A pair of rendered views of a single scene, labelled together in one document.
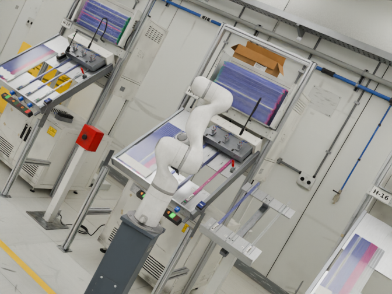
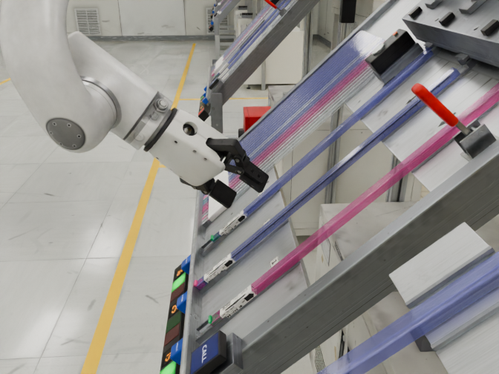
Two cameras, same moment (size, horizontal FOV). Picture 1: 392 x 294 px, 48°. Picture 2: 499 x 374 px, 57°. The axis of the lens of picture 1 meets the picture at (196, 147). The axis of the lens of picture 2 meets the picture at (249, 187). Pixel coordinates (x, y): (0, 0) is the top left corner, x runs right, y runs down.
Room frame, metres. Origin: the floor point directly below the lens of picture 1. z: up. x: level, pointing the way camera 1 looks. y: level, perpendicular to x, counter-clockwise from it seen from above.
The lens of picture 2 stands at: (2.42, -0.57, 1.20)
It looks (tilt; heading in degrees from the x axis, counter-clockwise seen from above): 25 degrees down; 60
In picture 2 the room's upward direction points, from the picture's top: straight up
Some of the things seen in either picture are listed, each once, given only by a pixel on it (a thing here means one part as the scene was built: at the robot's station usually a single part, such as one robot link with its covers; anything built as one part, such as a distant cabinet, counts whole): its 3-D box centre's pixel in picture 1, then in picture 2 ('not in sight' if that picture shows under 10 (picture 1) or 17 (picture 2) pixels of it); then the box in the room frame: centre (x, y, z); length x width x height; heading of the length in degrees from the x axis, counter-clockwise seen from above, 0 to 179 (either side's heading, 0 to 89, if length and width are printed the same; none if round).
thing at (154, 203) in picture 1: (153, 206); not in sight; (2.06, 0.04, 0.79); 0.19 x 0.19 x 0.18
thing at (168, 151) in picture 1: (168, 163); not in sight; (2.06, 0.08, 1.00); 0.19 x 0.12 x 0.24; 93
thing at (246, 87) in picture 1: (248, 93); not in sight; (3.15, -0.14, 1.52); 0.51 x 0.13 x 0.27; 64
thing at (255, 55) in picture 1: (268, 61); not in sight; (3.46, -0.17, 1.82); 0.68 x 0.30 x 0.20; 64
